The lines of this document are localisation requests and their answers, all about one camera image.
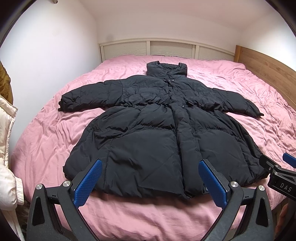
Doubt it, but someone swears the black puffer coat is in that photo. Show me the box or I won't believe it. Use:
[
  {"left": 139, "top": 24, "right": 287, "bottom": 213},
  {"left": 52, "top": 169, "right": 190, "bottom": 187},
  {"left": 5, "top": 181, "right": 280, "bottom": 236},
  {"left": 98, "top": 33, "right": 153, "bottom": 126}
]
[{"left": 59, "top": 61, "right": 267, "bottom": 199}]

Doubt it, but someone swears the cream white jacket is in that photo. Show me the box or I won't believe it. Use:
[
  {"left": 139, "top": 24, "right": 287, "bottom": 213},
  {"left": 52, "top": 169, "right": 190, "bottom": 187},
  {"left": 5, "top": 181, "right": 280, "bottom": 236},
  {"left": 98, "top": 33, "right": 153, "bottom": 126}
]
[{"left": 1, "top": 97, "right": 24, "bottom": 240}]

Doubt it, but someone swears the wooden side bed board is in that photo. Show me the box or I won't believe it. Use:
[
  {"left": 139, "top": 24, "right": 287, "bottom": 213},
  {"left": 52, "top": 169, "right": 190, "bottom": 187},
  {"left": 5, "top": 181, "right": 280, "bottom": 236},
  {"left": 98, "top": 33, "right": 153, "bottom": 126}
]
[{"left": 234, "top": 45, "right": 296, "bottom": 108}]

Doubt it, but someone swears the pink bed duvet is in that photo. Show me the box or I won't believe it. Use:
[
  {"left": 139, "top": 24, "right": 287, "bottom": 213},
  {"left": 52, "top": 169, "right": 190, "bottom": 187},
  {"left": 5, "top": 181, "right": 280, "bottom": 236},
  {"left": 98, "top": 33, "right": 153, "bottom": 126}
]
[{"left": 11, "top": 56, "right": 295, "bottom": 240}]

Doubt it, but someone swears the brown garment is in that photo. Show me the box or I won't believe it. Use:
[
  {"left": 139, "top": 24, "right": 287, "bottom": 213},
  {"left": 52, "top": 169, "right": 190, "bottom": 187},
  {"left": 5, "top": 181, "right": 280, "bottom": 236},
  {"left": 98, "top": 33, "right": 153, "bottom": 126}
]
[{"left": 0, "top": 62, "right": 14, "bottom": 104}]

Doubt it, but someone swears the white slatted headboard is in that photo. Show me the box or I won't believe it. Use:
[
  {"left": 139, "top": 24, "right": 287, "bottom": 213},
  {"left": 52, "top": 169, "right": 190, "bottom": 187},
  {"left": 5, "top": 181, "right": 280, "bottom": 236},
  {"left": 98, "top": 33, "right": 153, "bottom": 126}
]
[{"left": 98, "top": 38, "right": 235, "bottom": 62}]

